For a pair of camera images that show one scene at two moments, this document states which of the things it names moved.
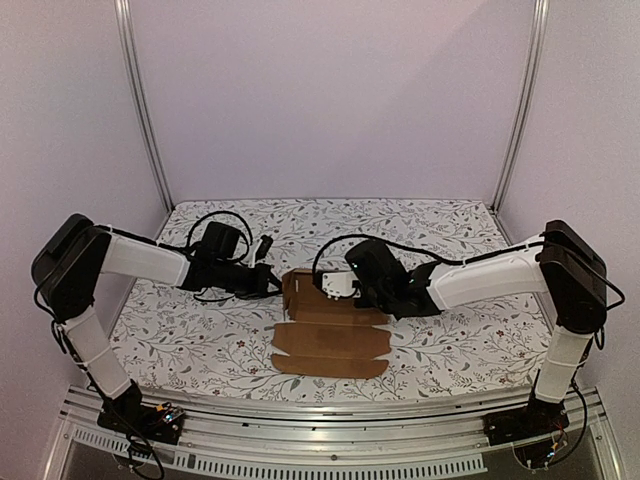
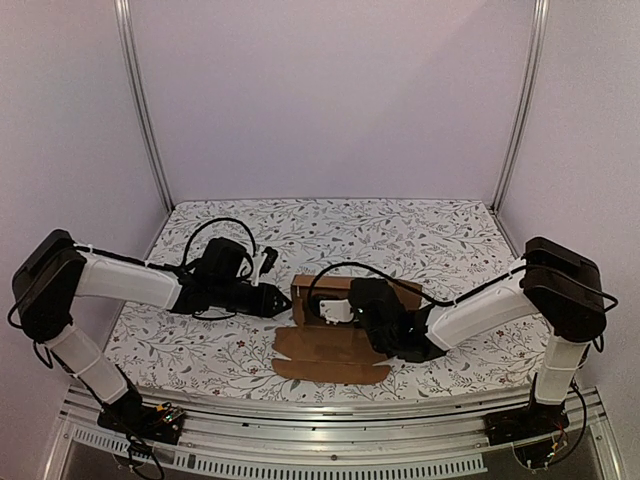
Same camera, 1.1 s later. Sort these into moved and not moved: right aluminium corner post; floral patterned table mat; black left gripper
Moved: black left gripper
Not moved: right aluminium corner post; floral patterned table mat
